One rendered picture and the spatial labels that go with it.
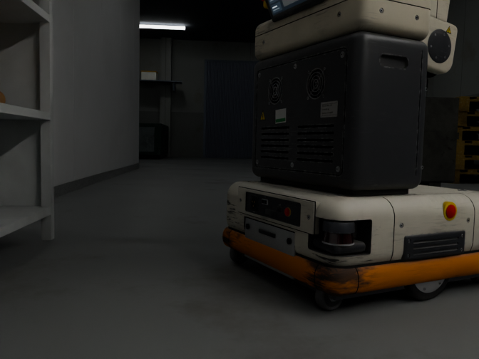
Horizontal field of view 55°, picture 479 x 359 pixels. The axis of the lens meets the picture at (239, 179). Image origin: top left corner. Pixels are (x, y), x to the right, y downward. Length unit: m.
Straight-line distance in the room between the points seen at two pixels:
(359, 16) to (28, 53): 1.35
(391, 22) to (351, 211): 0.48
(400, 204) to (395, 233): 0.08
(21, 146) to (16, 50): 0.38
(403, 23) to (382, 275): 0.63
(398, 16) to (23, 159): 1.50
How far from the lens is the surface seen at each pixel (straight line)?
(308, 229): 1.17
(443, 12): 1.66
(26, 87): 2.08
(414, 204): 1.27
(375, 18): 1.23
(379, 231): 1.18
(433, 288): 1.38
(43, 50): 2.04
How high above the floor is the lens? 0.40
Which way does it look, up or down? 4 degrees down
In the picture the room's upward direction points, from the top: 1 degrees clockwise
